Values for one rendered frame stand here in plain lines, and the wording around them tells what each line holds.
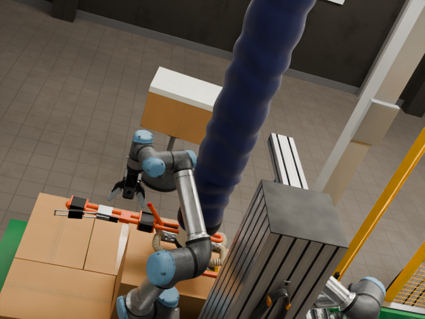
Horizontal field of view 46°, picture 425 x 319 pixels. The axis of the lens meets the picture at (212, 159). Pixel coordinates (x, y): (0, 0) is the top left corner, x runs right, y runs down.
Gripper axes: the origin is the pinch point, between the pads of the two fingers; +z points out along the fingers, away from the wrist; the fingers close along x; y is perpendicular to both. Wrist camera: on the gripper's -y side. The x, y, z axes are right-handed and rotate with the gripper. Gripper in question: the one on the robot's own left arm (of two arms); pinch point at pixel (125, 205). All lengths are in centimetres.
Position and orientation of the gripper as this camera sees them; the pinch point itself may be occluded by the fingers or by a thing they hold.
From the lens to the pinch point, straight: 212.5
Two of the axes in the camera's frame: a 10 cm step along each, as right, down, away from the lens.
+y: -0.3, -5.8, 8.2
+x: -9.6, -2.2, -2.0
